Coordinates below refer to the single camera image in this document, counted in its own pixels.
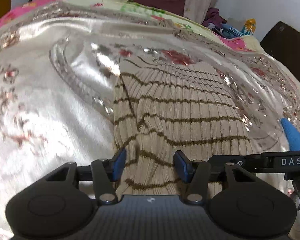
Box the pink floral bed sheet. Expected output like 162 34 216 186
0 0 265 53

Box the dark wooden furniture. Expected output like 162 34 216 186
260 21 300 81

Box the silver floral satin bedspread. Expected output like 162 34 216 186
0 2 300 239

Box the blue knit garment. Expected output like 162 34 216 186
280 118 300 151

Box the beige striped knit sweater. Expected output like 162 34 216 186
114 56 254 196

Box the pile of colourful clothes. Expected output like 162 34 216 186
202 8 256 39

